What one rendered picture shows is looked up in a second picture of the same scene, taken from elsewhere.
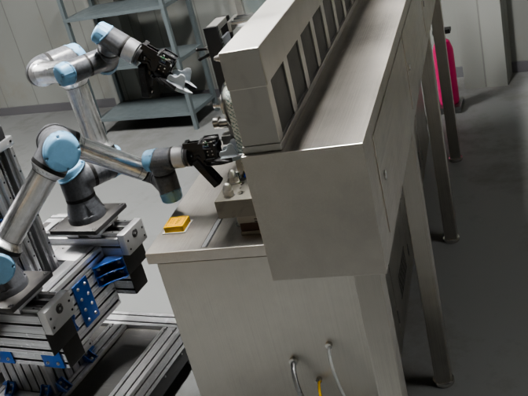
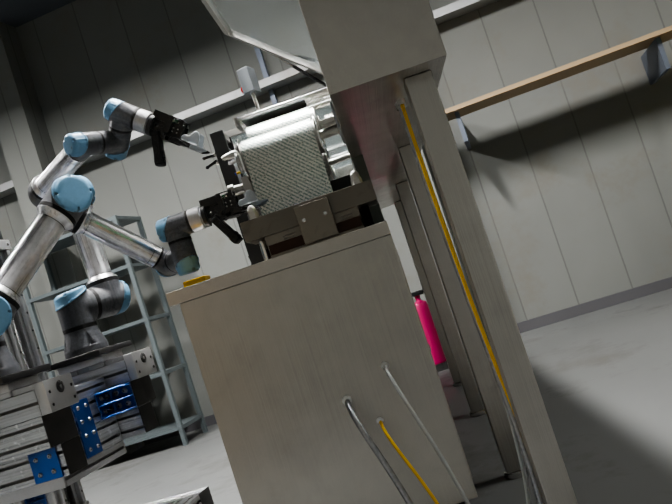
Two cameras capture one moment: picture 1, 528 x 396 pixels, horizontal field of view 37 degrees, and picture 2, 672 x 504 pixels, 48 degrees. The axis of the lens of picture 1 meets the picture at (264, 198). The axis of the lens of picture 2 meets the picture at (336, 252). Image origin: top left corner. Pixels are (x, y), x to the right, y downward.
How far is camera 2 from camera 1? 1.37 m
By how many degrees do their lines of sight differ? 32
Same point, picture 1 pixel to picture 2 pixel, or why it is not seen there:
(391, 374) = (472, 216)
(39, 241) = (32, 362)
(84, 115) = (87, 241)
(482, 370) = not seen: hidden behind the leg
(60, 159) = (70, 196)
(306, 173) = not seen: outside the picture
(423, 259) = (463, 310)
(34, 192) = (39, 233)
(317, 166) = not seen: outside the picture
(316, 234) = (368, 26)
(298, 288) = (342, 297)
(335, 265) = (393, 57)
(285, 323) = (332, 348)
